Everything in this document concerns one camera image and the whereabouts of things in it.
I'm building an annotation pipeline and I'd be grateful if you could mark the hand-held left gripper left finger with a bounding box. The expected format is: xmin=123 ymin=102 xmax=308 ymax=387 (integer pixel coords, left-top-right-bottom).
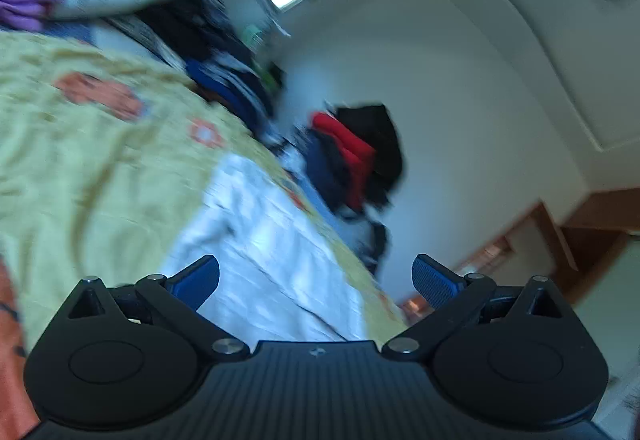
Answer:
xmin=67 ymin=255 xmax=249 ymax=363

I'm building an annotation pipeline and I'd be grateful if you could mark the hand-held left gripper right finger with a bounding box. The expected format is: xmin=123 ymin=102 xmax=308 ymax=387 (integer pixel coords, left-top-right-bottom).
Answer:
xmin=382 ymin=255 xmax=573 ymax=362

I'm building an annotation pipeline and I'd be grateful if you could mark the white down jacket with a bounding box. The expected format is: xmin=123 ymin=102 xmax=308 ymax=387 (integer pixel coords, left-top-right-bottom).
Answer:
xmin=160 ymin=154 xmax=373 ymax=343

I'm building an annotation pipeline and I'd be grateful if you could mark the pile of dark striped clothes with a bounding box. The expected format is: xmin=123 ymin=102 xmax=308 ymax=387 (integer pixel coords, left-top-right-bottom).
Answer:
xmin=187 ymin=53 xmax=282 ymax=137

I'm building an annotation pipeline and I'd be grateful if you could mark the black backpack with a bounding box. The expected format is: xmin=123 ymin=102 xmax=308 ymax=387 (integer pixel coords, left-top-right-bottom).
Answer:
xmin=369 ymin=223 xmax=392 ymax=272

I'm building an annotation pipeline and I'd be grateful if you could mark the black jacket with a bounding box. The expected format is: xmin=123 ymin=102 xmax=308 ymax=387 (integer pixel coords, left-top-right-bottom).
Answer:
xmin=334 ymin=104 xmax=406 ymax=207

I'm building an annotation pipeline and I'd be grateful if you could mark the navy jacket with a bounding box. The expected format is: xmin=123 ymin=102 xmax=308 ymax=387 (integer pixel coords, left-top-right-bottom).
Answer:
xmin=304 ymin=130 xmax=357 ymax=212

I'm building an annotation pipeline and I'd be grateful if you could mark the red jacket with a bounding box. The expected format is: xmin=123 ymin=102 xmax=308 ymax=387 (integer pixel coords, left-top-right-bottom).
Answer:
xmin=310 ymin=111 xmax=377 ymax=212

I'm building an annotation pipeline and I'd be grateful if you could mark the yellow printed blanket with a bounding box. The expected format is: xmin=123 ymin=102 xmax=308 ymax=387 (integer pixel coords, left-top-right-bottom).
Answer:
xmin=0 ymin=31 xmax=416 ymax=440

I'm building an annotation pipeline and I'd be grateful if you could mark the green plastic stool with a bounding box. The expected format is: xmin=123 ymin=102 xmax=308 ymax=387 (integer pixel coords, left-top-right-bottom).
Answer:
xmin=244 ymin=23 xmax=282 ymax=88

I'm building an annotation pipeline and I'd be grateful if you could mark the black white patterned knit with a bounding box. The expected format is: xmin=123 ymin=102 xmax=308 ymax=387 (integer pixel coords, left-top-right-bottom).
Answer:
xmin=105 ymin=0 xmax=237 ymax=68

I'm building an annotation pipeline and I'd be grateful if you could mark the wooden door frame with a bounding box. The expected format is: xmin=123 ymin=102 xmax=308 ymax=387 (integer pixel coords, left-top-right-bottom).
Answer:
xmin=450 ymin=187 xmax=640 ymax=318

